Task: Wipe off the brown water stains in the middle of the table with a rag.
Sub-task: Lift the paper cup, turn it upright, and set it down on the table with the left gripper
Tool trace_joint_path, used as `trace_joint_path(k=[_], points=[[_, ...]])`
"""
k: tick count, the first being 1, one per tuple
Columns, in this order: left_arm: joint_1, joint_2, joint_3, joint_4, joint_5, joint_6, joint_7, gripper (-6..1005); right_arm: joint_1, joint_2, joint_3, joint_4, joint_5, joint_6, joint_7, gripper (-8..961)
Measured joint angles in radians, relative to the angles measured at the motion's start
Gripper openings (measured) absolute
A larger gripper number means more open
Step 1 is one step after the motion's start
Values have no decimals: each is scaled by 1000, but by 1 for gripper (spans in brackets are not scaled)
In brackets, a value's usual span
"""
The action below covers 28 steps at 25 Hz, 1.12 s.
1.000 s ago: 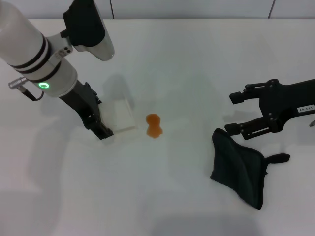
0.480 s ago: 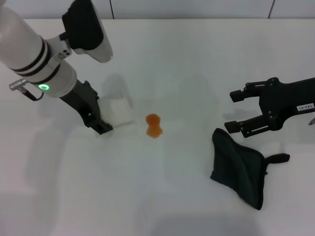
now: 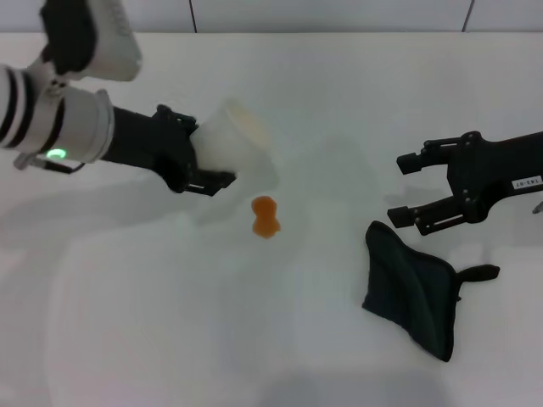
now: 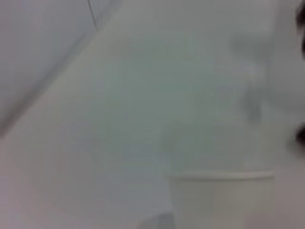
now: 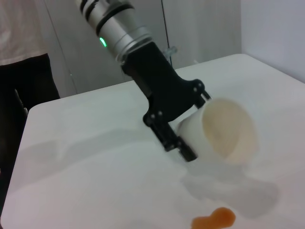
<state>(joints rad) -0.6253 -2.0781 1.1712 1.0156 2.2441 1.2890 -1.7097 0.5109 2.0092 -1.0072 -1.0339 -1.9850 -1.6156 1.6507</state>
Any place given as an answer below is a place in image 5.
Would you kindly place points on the brown water stain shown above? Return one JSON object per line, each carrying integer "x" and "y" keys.
{"x": 219, "y": 217}

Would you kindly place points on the person in white shirt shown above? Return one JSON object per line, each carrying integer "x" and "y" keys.
{"x": 21, "y": 35}

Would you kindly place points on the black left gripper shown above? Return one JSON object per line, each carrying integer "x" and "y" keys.
{"x": 162, "y": 88}

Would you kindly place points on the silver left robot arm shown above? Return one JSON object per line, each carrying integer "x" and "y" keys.
{"x": 119, "y": 31}

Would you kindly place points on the white paper cup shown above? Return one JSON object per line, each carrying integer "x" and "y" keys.
{"x": 226, "y": 128}

